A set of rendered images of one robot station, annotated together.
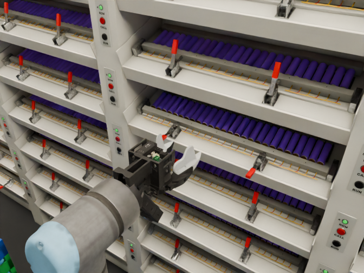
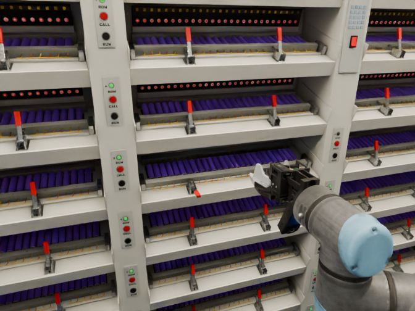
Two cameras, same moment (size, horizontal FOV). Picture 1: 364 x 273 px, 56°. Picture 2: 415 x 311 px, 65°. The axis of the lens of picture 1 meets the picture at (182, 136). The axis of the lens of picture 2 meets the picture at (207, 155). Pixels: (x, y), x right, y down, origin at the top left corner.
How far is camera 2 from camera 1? 0.73 m
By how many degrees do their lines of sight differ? 46
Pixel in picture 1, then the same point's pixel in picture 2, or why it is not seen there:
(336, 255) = not seen: hidden behind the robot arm
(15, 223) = not seen: outside the picture
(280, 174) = not seen: hidden behind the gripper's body
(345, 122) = (318, 120)
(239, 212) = (256, 229)
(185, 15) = (208, 75)
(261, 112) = (273, 134)
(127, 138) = (139, 221)
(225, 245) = (243, 273)
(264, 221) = (274, 224)
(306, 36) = (297, 70)
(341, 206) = (326, 176)
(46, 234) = (367, 222)
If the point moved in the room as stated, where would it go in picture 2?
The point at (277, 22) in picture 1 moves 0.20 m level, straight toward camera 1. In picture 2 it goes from (280, 65) to (344, 72)
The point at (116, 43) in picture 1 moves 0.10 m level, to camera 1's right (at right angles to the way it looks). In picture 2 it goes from (130, 119) to (159, 111)
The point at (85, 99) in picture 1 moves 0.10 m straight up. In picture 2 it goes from (62, 207) to (55, 174)
